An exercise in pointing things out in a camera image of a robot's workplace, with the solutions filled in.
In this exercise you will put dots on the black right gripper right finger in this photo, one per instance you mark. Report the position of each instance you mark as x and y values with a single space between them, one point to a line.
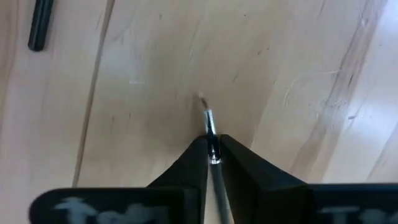
248 180

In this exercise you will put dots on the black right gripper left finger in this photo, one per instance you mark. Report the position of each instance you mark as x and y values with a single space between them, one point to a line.
186 174

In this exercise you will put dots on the thin black makeup brush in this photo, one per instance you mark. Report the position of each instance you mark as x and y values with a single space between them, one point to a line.
40 25
211 124

